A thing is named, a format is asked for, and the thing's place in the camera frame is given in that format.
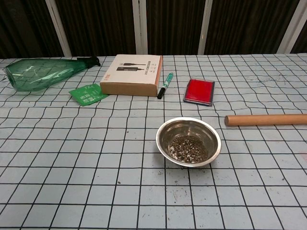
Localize wooden rolling pin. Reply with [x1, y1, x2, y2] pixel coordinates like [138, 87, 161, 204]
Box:
[224, 114, 307, 127]

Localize stainless steel bowl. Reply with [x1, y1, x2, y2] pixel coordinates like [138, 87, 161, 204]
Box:
[155, 117, 222, 168]

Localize green marker pen black cap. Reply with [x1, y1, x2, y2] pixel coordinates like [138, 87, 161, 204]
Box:
[157, 72, 175, 100]

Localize crushed dark spice grains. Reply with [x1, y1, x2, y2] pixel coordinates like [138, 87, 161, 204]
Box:
[169, 135, 209, 164]

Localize red ink pad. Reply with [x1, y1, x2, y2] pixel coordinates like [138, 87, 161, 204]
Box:
[183, 78, 215, 107]

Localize green tea sachet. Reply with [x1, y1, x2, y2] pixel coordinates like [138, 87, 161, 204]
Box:
[68, 83, 109, 106]

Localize grey grid pattern tablecloth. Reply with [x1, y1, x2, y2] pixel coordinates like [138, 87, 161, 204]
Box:
[0, 53, 307, 230]

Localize green transparent plastic bottle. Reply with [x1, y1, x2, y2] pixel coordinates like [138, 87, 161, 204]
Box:
[4, 56, 101, 92]

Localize cardboard cable product box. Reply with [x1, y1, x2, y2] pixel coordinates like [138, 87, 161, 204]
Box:
[99, 54, 164, 97]

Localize white frame post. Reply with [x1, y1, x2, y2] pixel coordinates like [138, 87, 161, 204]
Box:
[275, 0, 307, 54]
[198, 0, 213, 55]
[45, 0, 72, 58]
[131, 0, 148, 55]

